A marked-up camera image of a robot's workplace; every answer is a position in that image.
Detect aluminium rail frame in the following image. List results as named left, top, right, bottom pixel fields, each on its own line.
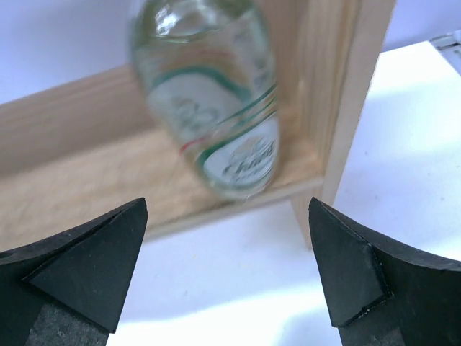
left=429, top=30, right=461, bottom=75

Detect clear Chang soda bottle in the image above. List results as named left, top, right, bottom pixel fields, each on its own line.
left=129, top=1, right=280, bottom=200

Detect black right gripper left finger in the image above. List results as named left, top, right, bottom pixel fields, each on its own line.
left=1, top=198, right=148, bottom=345

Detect wooden shelf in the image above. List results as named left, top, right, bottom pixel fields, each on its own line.
left=1, top=1, right=395, bottom=251

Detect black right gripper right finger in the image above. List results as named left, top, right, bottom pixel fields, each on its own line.
left=308, top=198, right=460, bottom=345

